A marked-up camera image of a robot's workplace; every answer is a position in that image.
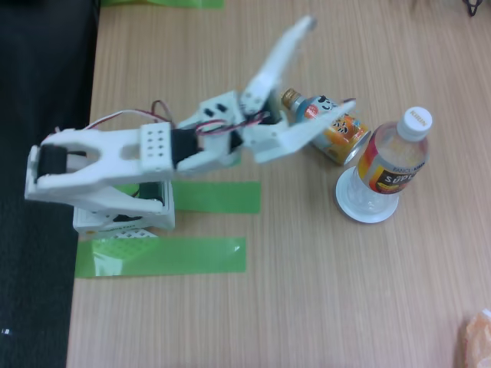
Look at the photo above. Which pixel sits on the clear plastic bottle orange label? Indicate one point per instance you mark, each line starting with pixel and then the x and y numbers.
pixel 391 172

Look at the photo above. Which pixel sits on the orange juice aluminum bottle can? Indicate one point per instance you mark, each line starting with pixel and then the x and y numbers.
pixel 343 134

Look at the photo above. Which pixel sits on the small white round plate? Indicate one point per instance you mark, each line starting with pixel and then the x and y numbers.
pixel 345 199

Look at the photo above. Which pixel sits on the long green tape strip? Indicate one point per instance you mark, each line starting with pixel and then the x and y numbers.
pixel 184 257

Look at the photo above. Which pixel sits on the orange plastic bag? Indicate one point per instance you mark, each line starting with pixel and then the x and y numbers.
pixel 477 341

